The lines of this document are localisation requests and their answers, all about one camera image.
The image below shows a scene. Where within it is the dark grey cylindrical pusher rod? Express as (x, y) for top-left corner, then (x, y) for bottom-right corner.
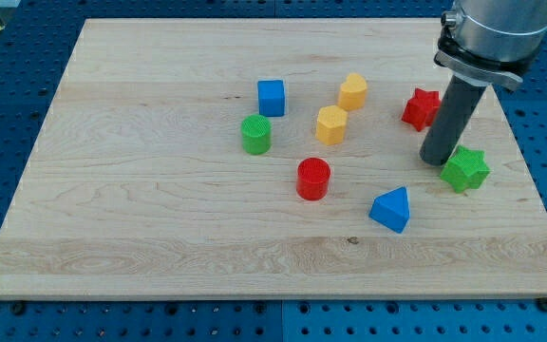
(420, 75), (487, 166)

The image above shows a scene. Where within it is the green star block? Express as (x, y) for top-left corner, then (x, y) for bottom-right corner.
(440, 145), (491, 193)

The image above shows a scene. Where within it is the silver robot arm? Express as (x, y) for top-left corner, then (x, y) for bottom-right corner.
(420, 0), (547, 166)

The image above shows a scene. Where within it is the red star block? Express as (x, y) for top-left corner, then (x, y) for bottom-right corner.
(401, 87), (441, 132)

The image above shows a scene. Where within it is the yellow heart block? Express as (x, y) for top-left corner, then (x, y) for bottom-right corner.
(337, 72), (368, 111)

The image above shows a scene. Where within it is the blue triangular prism block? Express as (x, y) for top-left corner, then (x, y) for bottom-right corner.
(368, 186), (410, 234)

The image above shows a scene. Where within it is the yellow hexagon block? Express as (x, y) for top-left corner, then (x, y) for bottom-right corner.
(315, 105), (348, 145)

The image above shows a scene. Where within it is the red cylinder block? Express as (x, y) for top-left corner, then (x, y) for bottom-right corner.
(296, 158), (331, 200)

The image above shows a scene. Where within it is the blue cube block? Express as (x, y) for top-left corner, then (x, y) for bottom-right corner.
(257, 80), (286, 117)

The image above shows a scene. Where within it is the green cylinder block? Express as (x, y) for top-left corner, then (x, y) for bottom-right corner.
(240, 114), (272, 155)

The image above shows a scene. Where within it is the light wooden board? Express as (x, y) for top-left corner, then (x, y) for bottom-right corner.
(0, 19), (547, 301)

